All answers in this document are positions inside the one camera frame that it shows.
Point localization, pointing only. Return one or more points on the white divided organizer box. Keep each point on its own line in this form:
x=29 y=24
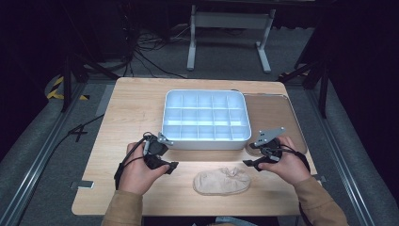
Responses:
x=205 y=116

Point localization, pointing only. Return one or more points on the aluminium floor rail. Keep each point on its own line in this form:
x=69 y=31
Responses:
x=37 y=163
x=342 y=157

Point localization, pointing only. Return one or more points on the beige sock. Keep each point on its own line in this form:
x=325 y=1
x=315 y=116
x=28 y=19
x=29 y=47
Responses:
x=219 y=183

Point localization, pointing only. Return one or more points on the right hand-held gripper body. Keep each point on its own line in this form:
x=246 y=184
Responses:
x=268 y=138

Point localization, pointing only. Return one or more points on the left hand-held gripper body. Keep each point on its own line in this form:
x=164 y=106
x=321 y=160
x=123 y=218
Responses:
x=153 y=147

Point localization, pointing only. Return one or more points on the white metal stand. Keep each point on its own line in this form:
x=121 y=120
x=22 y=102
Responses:
x=230 y=20

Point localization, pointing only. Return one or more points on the black tripod stand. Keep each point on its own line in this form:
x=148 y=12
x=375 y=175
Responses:
x=73 y=75
x=316 y=75

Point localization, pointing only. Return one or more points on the person's blue jeans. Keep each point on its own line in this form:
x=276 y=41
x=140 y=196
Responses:
x=229 y=221

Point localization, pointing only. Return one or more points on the person's right hand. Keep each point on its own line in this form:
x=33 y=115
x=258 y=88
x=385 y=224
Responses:
x=288 y=168

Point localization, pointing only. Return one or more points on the person's left hand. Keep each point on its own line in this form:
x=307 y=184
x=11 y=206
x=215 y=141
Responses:
x=138 y=175

